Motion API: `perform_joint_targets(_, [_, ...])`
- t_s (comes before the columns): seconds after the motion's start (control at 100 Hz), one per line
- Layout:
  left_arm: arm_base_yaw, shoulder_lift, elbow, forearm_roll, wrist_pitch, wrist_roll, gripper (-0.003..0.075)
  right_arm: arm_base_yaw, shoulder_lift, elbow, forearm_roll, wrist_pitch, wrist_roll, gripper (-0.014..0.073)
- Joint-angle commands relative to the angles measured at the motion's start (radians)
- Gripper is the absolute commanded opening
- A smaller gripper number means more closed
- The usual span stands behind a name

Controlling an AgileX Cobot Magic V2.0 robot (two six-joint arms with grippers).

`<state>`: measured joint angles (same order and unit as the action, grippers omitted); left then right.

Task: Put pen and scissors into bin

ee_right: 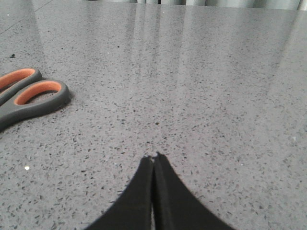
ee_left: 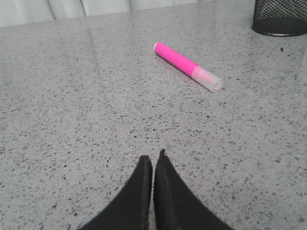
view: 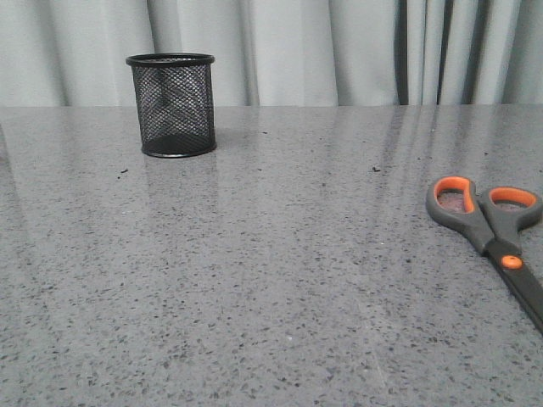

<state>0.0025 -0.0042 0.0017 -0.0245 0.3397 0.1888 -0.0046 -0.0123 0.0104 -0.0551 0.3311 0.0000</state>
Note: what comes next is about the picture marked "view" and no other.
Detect grey orange handled scissors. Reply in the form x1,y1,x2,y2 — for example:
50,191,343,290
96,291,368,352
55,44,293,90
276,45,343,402
425,176,542,331

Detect black mesh pen cup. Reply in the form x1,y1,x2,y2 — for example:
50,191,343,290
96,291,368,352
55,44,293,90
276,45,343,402
126,53,216,159

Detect grey pleated curtain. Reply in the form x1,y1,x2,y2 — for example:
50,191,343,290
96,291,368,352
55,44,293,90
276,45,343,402
1,1,542,107

